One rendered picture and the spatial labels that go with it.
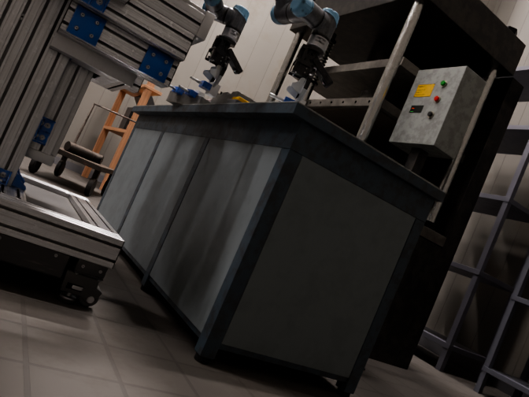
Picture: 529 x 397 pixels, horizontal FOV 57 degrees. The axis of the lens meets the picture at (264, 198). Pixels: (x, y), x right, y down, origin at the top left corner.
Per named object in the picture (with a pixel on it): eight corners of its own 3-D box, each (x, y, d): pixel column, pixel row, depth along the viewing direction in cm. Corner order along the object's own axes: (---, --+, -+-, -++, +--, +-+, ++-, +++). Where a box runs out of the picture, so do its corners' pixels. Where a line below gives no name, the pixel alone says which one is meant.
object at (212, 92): (190, 82, 203) (194, 70, 203) (185, 83, 207) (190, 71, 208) (216, 97, 210) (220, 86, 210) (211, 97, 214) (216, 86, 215)
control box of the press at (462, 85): (335, 365, 215) (463, 61, 222) (299, 337, 241) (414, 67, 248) (370, 375, 225) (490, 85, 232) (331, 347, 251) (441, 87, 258)
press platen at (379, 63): (401, 64, 257) (404, 56, 258) (292, 76, 353) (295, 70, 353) (477, 124, 292) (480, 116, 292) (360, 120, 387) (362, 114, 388)
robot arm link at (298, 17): (279, 13, 177) (300, 30, 184) (299, 10, 168) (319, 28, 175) (288, -6, 177) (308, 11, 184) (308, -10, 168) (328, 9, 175)
